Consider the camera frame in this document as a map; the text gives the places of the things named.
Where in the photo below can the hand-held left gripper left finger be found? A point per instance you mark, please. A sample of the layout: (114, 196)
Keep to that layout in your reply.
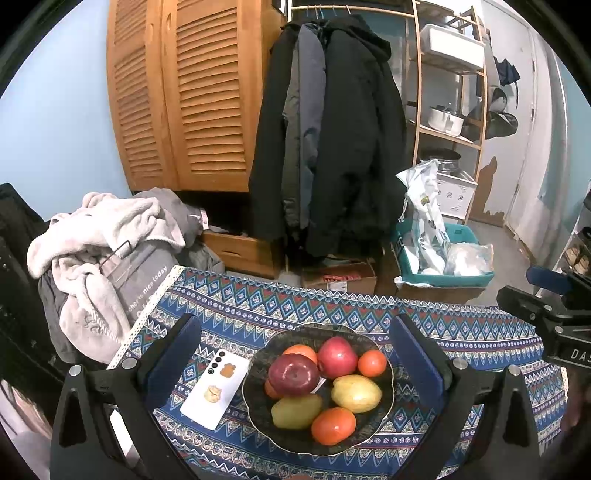
(173, 355)

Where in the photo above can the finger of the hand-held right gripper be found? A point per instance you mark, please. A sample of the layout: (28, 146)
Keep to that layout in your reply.
(521, 302)
(547, 279)

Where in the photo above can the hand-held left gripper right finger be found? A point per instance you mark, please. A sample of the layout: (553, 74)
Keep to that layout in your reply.
(415, 355)

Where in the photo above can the small orange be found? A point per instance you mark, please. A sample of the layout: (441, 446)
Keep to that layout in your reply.
(372, 363)
(270, 391)

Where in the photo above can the yellow mango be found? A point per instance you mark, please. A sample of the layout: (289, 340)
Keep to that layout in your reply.
(356, 393)

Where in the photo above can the dark glass bowl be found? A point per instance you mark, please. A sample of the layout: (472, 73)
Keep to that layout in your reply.
(369, 424)

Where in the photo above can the large orange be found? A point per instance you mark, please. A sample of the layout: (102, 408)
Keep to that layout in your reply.
(333, 426)
(302, 351)

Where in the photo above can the dark red apple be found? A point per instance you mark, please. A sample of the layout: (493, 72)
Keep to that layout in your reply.
(293, 374)

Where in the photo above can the greenish pear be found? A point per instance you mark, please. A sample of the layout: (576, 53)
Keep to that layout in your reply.
(295, 411)

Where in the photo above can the rows of shoes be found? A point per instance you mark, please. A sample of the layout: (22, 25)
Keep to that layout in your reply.
(577, 254)

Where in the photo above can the white shoe rack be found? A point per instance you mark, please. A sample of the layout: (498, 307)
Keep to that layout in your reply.
(582, 233)

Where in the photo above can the white smartphone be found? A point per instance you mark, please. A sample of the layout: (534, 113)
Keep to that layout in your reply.
(203, 410)

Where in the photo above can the plain cardboard box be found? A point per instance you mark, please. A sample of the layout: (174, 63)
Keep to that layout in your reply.
(438, 295)

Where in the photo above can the clear plastic bag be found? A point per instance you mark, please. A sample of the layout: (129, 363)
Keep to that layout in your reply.
(468, 258)

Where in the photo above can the teal plastic crate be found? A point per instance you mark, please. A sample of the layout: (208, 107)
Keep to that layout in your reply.
(443, 280)

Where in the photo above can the blue patterned tablecloth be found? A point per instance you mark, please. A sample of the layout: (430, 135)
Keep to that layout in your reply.
(323, 304)

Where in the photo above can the red printed cardboard box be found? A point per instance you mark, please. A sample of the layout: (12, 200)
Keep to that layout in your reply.
(341, 279)

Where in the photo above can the white door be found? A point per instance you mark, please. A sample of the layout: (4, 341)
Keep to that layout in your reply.
(521, 161)

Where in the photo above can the wooden drawer box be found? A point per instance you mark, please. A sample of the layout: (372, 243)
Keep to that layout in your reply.
(240, 254)

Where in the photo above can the white patterned storage box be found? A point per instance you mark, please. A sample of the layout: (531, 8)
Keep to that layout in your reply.
(457, 196)

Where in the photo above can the grey garment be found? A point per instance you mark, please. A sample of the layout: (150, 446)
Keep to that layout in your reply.
(171, 203)

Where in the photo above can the steel pot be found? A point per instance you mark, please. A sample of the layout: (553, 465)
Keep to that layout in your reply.
(445, 161)

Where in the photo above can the green hanging bag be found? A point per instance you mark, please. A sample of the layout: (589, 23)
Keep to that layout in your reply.
(498, 122)

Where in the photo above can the wooden shelf rack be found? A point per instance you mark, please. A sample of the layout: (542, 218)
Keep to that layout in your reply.
(455, 138)

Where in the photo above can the dark cloth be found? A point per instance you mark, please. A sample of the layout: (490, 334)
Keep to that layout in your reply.
(18, 277)

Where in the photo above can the white cooking pot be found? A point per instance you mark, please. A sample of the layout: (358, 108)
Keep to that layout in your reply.
(445, 121)

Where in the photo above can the black coat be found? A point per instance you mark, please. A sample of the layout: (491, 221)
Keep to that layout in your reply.
(360, 138)

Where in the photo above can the white plastic bin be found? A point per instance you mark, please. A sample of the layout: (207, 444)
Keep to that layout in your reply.
(448, 39)

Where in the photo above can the wooden louvered wardrobe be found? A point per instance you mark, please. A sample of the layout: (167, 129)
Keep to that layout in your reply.
(207, 92)

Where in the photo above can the grey coat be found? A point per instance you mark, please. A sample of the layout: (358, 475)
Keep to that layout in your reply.
(300, 115)

